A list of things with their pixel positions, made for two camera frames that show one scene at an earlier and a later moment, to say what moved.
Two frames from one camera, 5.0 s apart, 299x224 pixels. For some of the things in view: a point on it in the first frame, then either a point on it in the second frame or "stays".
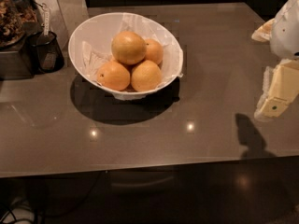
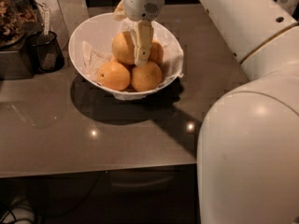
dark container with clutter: x=18 y=7 stays
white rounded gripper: x=286 y=28 -> x=140 y=6
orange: x=154 y=50 stays
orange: x=128 y=48 stays
